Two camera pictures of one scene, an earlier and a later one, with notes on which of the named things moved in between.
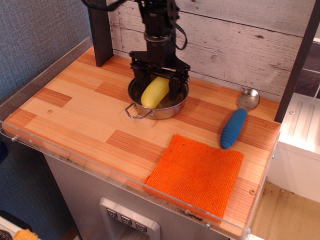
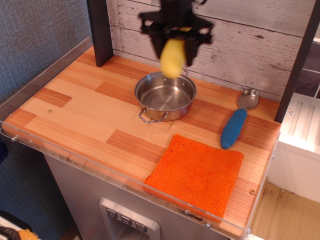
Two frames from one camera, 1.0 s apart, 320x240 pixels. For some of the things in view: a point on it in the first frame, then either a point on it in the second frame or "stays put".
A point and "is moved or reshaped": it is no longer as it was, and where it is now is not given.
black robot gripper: x=160 y=56 → x=175 y=21
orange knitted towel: x=198 y=176 stays put
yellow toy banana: x=155 y=91 is moved or reshaped
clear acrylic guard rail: x=14 y=133 stays put
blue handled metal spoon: x=247 y=99 stays put
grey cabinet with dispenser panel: x=100 y=208 stays put
